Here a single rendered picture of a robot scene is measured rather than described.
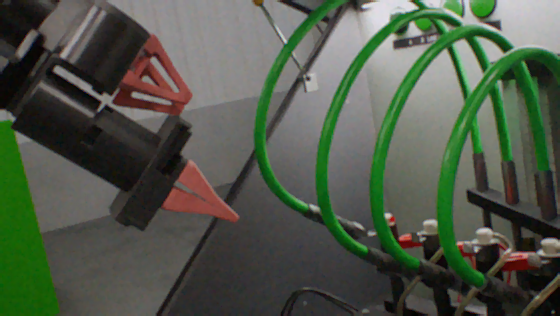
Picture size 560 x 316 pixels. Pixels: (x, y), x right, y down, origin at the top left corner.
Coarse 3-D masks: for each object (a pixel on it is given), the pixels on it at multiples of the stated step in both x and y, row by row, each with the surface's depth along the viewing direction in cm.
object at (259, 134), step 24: (336, 0) 77; (408, 0) 84; (312, 24) 75; (432, 24) 87; (288, 48) 73; (456, 48) 89; (456, 72) 90; (264, 96) 72; (264, 120) 71; (264, 144) 72; (480, 144) 92; (264, 168) 72
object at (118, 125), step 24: (96, 120) 50; (120, 120) 51; (168, 120) 55; (96, 144) 49; (120, 144) 50; (144, 144) 51; (168, 144) 51; (96, 168) 51; (120, 168) 50; (144, 168) 51; (120, 192) 55; (120, 216) 50
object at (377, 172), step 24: (480, 24) 68; (432, 48) 64; (504, 48) 70; (408, 72) 63; (528, 72) 72; (408, 96) 62; (528, 96) 73; (384, 120) 61; (384, 144) 60; (384, 168) 60; (552, 192) 75; (384, 216) 61; (552, 216) 76; (384, 240) 61; (408, 264) 63; (432, 264) 65; (456, 288) 67
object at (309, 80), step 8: (256, 0) 107; (264, 0) 108; (264, 8) 108; (272, 24) 109; (280, 32) 110; (296, 64) 112; (304, 72) 113; (304, 80) 113; (312, 80) 113; (312, 88) 114
